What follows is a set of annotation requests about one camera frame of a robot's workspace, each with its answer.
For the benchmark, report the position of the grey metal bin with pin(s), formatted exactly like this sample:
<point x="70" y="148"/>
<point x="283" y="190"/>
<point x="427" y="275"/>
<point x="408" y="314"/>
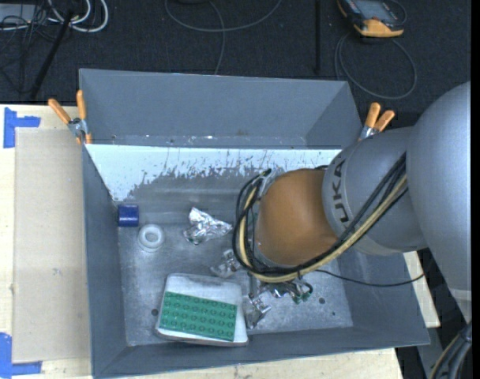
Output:
<point x="208" y="109"/>

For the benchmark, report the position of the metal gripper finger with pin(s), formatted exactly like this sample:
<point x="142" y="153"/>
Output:
<point x="226" y="264"/>
<point x="256" y="309"/>

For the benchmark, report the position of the crumpled silver foil wrapper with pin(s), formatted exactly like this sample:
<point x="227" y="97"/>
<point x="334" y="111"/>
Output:
<point x="202" y="227"/>

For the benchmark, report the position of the pale brown flat board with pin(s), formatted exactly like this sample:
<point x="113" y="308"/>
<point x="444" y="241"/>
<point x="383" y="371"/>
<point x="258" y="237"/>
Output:
<point x="50" y="243"/>

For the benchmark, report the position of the blue cup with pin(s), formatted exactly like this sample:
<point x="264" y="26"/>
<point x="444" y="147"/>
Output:
<point x="128" y="215"/>

